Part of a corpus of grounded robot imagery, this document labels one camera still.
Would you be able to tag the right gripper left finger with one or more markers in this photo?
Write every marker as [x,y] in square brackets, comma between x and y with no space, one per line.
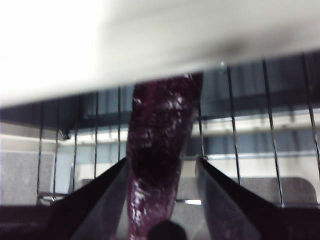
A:
[95,212]

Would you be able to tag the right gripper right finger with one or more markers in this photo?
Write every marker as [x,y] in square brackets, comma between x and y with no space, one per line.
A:
[230,212]

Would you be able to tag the glass oven door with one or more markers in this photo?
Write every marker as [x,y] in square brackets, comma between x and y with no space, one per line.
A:
[287,168]

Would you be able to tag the purple eggplant green stem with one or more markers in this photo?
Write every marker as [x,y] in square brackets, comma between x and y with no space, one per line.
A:
[160,125]

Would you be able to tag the white Toshiba toaster oven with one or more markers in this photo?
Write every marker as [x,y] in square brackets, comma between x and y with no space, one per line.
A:
[175,37]

